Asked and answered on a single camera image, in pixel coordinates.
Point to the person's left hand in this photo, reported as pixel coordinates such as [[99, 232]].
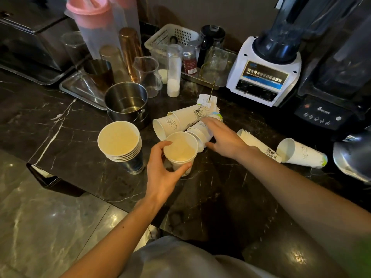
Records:
[[158, 179]]

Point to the person's right hand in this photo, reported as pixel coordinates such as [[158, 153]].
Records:
[[229, 141]]

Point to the person's left thumb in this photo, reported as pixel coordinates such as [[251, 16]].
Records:
[[182, 170]]

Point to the person's right thumb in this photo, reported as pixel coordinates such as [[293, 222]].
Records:
[[212, 145]]

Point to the nested white printed cups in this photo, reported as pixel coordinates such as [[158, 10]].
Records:
[[200, 133]]

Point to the single white paper cup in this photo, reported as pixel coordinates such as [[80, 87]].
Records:
[[180, 149]]

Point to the person's right forearm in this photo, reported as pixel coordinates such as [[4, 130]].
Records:
[[289, 199]]

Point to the person's left forearm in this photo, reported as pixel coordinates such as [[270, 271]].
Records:
[[116, 243]]

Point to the white printed paper cup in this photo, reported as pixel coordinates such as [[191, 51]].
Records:
[[165, 125], [187, 114], [258, 144], [304, 156]]

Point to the white paper receipt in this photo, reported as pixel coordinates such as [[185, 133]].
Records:
[[206, 100]]

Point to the thin gold stirring spoon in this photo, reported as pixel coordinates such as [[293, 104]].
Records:
[[212, 89]]

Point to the stack of white paper cups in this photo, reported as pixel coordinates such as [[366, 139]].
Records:
[[118, 140]]

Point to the clear glass pitcher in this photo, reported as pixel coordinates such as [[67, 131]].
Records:
[[214, 66]]

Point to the white blender base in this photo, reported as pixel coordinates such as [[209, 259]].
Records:
[[260, 81]]

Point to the tall clear powder container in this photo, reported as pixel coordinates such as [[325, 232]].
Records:
[[174, 72]]

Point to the red spice jar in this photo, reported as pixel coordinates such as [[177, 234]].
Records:
[[189, 62]]

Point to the small steel tray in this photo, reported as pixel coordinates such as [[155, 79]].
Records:
[[232, 59]]

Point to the person's grey shirt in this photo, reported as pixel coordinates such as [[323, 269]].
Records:
[[179, 260]]

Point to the stainless steel pot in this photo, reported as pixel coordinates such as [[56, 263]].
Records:
[[127, 98]]

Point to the clear measuring cup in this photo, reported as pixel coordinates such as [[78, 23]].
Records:
[[147, 75]]

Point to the black coffee press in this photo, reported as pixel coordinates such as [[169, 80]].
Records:
[[211, 36]]

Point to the white plastic basket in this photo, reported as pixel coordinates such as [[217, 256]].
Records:
[[171, 33]]

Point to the copper shaker cup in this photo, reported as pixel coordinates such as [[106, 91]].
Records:
[[131, 52]]

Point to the silver shaker cup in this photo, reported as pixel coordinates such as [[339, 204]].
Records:
[[114, 63]]

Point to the dark steel milk jug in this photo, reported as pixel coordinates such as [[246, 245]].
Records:
[[100, 73]]

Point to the dark blender jar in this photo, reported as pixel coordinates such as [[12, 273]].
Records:
[[281, 34]]

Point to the large steel tray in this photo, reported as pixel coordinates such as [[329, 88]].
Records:
[[78, 88]]

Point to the black blender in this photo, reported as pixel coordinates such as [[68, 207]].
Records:
[[333, 83]]

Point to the shiny steel pitcher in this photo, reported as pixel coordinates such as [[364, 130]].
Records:
[[352, 156]]

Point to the clear pitcher with pink lid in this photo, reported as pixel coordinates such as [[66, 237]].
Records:
[[127, 14], [92, 23]]

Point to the clear drinking glass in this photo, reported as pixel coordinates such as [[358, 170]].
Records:
[[74, 47]]

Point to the stainless steel appliance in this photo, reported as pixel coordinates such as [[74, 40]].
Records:
[[29, 40]]

